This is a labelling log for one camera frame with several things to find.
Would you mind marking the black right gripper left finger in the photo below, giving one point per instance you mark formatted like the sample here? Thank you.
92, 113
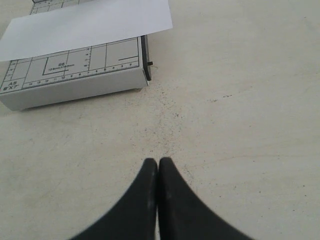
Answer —
133, 217

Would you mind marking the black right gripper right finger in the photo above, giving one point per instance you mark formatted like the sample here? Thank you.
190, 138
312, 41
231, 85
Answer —
181, 213

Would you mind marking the white paper sheet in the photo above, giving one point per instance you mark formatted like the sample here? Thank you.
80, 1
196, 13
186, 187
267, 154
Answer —
87, 24

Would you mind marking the grey paper cutter base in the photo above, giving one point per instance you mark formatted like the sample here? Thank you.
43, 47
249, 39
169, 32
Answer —
77, 74

